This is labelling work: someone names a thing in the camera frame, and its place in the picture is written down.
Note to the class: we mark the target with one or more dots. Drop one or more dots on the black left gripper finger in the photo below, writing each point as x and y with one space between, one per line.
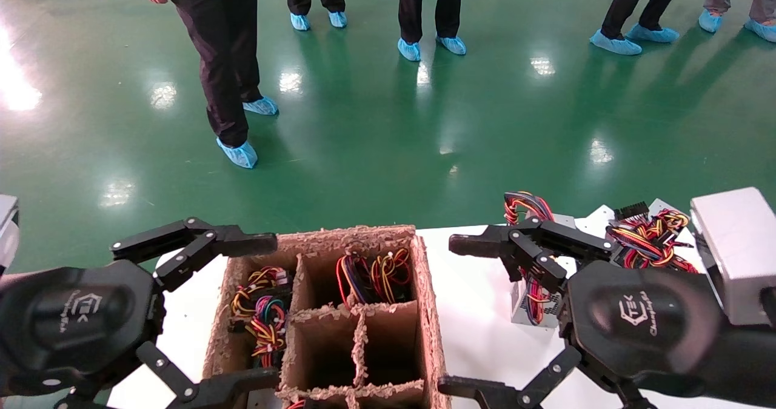
224 391
242 242

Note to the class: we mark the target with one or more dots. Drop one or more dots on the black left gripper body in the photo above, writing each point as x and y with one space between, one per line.
79 324

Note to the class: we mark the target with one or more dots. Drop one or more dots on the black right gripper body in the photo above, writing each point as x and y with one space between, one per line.
636 324

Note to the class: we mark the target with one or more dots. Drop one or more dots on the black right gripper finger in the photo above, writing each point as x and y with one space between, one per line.
485 394
545 239

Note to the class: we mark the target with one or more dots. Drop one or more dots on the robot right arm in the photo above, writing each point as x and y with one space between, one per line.
749 366

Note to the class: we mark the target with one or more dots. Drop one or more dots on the brown divided cardboard box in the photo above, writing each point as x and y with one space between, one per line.
388 348

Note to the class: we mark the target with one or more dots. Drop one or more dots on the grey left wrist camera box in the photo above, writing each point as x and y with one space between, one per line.
7 233

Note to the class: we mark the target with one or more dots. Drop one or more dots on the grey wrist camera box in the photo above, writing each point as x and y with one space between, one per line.
736 251
7 233

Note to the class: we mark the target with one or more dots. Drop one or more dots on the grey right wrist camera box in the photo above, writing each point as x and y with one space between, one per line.
736 251

